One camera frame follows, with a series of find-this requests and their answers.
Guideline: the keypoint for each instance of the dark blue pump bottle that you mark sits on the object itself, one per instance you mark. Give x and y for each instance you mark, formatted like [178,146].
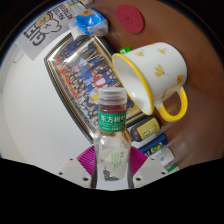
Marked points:
[153,145]

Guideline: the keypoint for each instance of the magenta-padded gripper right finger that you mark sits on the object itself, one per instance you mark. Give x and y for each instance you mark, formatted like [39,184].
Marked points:
[150,170]

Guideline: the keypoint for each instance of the blue tissue pack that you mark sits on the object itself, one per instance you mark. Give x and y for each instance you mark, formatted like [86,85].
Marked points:
[90,22]

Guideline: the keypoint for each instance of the flat round red coaster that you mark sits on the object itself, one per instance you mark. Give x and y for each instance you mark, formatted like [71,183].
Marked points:
[130,19]

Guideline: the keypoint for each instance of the framed group picture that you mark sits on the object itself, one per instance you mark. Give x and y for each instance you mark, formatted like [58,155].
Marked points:
[76,76]

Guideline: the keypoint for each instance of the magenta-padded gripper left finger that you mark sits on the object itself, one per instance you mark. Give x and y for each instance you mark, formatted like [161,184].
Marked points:
[75,171]

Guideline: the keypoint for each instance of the white yellow-rimmed enamel mug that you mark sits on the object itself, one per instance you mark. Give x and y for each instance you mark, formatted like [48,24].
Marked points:
[156,73]

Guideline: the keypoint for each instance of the brown yellow-labelled pump bottle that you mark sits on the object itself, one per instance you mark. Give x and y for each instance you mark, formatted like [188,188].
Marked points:
[146,128]

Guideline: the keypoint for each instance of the white printed tote bag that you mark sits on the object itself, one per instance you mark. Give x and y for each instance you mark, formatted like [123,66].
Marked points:
[43,30]

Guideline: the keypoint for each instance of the clear green-labelled drink bottle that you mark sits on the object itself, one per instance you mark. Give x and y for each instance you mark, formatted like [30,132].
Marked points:
[112,140]

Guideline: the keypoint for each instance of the green soap packet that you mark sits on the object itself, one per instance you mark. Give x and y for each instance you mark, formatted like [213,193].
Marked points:
[125,50]

